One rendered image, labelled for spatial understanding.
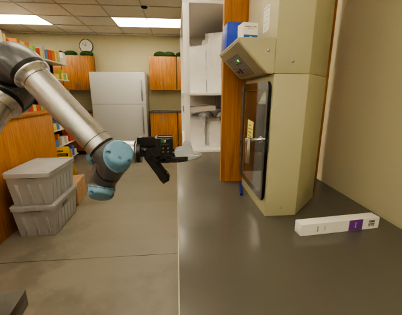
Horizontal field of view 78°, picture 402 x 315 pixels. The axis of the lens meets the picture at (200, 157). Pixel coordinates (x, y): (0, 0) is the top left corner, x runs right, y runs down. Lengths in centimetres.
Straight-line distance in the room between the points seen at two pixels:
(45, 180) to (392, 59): 259
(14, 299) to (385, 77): 123
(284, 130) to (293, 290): 46
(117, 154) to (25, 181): 218
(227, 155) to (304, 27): 62
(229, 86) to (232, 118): 14
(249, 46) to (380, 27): 54
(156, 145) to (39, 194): 210
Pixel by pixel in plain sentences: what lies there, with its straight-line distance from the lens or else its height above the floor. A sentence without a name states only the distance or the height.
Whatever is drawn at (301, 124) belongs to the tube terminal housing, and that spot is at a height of 126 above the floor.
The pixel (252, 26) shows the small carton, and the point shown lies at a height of 156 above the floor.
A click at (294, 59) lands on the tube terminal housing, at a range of 85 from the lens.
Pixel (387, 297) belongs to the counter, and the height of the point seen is 94.
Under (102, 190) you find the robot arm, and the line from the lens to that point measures 77.
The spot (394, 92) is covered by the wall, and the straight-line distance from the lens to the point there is 108.
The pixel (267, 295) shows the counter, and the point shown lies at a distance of 62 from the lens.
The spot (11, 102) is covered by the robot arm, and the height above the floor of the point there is 133.
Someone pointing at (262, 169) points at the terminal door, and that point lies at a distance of 87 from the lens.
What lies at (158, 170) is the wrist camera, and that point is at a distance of 84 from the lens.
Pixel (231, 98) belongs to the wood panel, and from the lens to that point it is 116.
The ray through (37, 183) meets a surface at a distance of 276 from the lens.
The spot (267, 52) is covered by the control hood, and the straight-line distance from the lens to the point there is 82.
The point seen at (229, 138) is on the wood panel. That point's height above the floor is 115.
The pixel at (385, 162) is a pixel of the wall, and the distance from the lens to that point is 109.
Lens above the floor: 135
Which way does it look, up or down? 14 degrees down
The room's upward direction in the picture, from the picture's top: straight up
